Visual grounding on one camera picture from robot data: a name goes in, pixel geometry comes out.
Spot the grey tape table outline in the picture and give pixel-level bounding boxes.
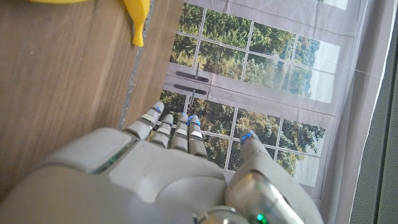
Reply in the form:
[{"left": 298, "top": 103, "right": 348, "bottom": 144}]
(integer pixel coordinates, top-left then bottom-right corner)
[{"left": 117, "top": 0, "right": 155, "bottom": 131}]

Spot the yellow banana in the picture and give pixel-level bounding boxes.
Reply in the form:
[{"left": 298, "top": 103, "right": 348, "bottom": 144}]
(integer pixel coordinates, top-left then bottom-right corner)
[{"left": 27, "top": 0, "right": 151, "bottom": 48}]

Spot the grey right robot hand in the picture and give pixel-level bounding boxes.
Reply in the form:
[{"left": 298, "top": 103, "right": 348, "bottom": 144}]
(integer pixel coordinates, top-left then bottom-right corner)
[{"left": 0, "top": 101, "right": 325, "bottom": 224}]

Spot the printed window backdrop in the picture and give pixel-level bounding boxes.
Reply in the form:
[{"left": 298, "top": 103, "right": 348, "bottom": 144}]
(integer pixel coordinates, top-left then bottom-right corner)
[{"left": 159, "top": 0, "right": 398, "bottom": 224}]

